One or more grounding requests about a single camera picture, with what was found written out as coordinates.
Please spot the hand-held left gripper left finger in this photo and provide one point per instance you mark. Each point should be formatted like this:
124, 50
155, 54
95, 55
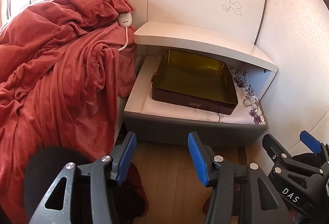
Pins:
127, 159

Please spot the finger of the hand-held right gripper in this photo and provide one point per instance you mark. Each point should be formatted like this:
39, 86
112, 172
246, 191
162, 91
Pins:
270, 143
311, 141

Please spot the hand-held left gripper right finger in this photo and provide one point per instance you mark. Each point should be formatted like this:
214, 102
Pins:
196, 159

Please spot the brown metal tin box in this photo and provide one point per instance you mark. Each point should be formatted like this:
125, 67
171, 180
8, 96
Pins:
190, 77

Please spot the dark red slipper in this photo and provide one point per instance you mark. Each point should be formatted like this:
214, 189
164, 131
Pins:
138, 193

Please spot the white floral embroidered cloth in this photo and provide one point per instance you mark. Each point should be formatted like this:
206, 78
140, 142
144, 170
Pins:
246, 100

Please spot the red fleece blanket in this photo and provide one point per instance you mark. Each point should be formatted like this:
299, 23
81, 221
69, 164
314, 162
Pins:
51, 85

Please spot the white bedside nightstand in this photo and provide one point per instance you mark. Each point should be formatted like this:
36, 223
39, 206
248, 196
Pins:
192, 41

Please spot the white blanket controller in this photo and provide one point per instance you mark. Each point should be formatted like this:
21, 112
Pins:
125, 19

